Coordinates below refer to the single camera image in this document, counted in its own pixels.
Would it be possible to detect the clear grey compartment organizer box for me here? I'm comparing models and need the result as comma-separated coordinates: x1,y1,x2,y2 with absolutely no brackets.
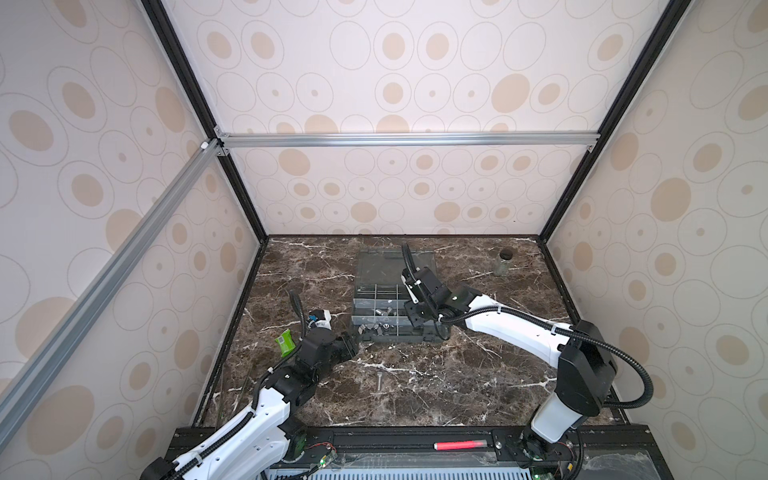
351,248,450,344

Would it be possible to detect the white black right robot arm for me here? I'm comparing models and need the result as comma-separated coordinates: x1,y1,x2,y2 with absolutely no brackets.
401,244,654,458

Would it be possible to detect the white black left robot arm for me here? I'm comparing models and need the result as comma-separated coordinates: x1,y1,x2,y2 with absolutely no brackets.
140,291,359,479

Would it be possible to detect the green packet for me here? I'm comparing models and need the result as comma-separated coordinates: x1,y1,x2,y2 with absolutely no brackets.
275,329,297,358

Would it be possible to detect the red marker pen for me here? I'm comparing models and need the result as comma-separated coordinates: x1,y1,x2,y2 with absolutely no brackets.
433,440,488,451

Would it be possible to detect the horizontal aluminium frame bar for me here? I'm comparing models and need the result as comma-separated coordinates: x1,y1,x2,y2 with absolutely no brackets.
220,131,600,149

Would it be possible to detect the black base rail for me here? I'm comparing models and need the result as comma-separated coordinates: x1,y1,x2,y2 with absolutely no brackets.
162,420,672,479

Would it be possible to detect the diagonal aluminium frame bar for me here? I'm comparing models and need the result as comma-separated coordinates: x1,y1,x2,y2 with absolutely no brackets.
1,138,222,448

